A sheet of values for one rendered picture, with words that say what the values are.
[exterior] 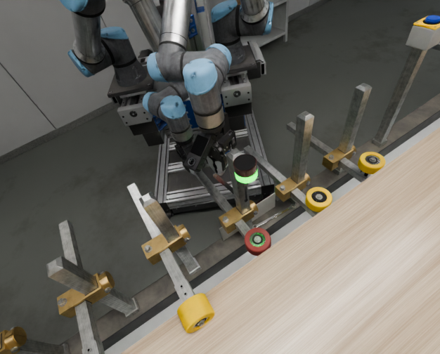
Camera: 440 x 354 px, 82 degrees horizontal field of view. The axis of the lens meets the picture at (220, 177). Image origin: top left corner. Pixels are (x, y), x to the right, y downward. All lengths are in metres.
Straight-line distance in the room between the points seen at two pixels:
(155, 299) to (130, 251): 1.02
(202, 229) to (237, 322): 1.22
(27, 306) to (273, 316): 1.83
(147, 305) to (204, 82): 0.77
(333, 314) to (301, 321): 0.08
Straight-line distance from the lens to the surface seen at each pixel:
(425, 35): 1.11
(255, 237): 0.80
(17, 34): 3.11
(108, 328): 1.08
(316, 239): 0.81
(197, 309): 0.68
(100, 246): 2.15
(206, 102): 0.61
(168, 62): 0.73
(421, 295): 0.83
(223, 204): 0.92
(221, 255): 1.01
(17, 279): 2.45
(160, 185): 1.92
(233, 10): 1.24
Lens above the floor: 1.62
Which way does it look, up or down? 50 degrees down
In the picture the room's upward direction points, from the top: 14 degrees counter-clockwise
